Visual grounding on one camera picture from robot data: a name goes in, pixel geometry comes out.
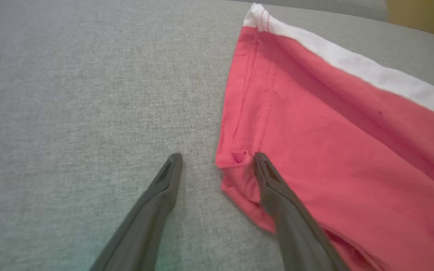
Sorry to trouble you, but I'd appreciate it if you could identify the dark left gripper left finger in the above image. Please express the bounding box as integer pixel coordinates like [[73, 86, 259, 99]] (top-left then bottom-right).
[[89, 152, 183, 271]]

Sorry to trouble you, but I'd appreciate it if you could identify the red Bulls basketball jersey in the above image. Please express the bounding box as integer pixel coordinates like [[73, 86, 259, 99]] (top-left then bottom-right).
[[215, 3, 434, 271]]

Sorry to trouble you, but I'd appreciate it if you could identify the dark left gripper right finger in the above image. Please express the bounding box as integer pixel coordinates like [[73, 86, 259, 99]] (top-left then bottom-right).
[[254, 152, 350, 271]]

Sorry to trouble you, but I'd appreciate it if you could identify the grey sofa cushion with seam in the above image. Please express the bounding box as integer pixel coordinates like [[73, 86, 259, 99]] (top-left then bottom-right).
[[236, 0, 389, 22]]

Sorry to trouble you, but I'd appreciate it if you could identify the mustard yellow backrest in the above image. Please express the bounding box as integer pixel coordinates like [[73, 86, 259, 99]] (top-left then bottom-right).
[[386, 0, 434, 43]]

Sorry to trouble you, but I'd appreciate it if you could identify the large grey sofa seat cushion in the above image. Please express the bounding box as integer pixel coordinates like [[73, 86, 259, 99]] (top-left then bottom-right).
[[0, 0, 434, 271]]

